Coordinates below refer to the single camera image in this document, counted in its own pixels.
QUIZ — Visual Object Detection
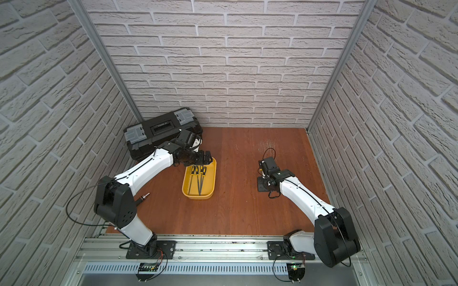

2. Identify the black yellow needle file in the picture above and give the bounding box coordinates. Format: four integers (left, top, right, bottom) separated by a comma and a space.
188, 165, 196, 195
199, 165, 207, 195
196, 166, 201, 196

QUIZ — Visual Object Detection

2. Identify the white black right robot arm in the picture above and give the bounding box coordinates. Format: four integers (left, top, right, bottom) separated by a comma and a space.
257, 157, 361, 268

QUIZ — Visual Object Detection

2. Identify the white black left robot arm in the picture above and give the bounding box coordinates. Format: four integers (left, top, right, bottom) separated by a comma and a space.
94, 130, 213, 247

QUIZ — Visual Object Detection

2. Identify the yellow plastic storage tray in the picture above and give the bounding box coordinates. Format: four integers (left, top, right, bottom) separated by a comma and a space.
182, 158, 217, 200

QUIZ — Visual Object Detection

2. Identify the black plastic toolbox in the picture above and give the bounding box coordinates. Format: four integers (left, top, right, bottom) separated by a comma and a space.
124, 107, 203, 162

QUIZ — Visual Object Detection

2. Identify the right controller circuit board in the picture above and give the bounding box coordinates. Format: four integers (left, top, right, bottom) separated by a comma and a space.
286, 263, 305, 283

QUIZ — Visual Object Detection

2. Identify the controller circuit board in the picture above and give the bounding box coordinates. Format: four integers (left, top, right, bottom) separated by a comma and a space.
136, 263, 162, 282
286, 263, 305, 283

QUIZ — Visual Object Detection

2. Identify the left controller circuit board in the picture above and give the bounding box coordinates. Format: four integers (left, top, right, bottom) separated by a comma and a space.
136, 263, 162, 282

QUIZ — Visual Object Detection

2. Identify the black orange screwdriver handle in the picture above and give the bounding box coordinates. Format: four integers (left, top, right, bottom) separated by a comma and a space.
135, 193, 150, 206

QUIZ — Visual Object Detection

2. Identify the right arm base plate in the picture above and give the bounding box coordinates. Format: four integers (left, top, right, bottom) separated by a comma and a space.
267, 230, 316, 260

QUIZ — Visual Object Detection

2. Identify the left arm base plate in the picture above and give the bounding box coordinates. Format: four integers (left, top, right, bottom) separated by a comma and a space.
126, 236, 177, 259

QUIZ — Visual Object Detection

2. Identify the aluminium front rail frame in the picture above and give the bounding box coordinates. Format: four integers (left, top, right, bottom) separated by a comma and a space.
63, 229, 376, 286

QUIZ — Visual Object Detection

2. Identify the aluminium left corner post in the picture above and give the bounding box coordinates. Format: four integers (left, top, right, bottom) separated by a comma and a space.
69, 0, 143, 122

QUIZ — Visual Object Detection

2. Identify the aluminium corner post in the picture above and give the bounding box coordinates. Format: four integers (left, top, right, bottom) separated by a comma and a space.
69, 0, 143, 122
306, 0, 377, 133

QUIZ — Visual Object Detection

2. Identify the aluminium right corner post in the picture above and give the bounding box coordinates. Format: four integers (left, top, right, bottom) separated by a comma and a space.
306, 0, 377, 133

